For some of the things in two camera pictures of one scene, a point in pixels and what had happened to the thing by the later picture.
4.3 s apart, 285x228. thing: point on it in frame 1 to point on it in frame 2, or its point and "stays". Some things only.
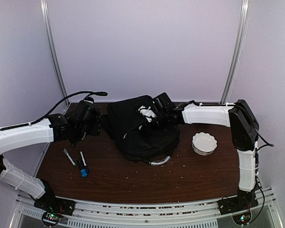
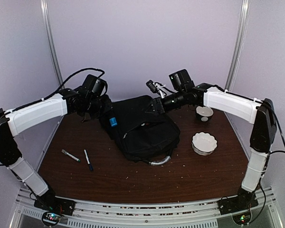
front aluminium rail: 98,213 stays
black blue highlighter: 84,169 to 113,121
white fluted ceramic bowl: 204,144 stays
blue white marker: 84,162 to 88,159
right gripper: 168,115 to 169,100
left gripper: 96,130 to 108,108
